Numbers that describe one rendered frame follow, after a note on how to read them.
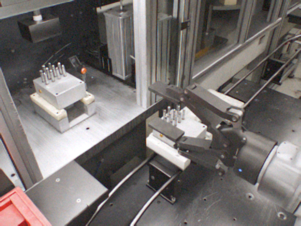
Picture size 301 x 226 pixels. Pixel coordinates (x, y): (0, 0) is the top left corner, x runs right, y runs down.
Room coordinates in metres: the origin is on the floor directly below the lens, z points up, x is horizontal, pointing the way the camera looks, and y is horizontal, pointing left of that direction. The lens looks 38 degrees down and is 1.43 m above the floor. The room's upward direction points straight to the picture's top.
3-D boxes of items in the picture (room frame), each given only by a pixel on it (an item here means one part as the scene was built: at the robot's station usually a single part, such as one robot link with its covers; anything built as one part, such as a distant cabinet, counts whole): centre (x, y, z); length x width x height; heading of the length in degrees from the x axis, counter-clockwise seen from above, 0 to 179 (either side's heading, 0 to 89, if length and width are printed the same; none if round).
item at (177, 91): (0.37, -0.05, 1.19); 0.05 x 0.01 x 0.03; 48
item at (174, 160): (0.66, -0.16, 0.84); 0.36 x 0.14 x 0.10; 138
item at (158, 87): (0.39, -0.03, 1.17); 0.07 x 0.03 x 0.01; 48
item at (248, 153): (0.29, -0.14, 1.12); 0.09 x 0.07 x 0.08; 48
